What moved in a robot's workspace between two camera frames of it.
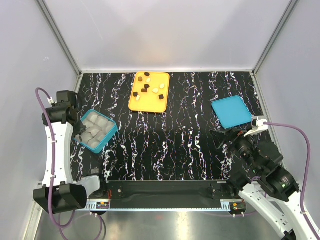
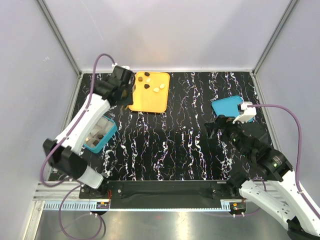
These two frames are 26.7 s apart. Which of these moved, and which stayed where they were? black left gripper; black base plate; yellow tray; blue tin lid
Moved: black left gripper
Stayed: blue tin lid; yellow tray; black base plate
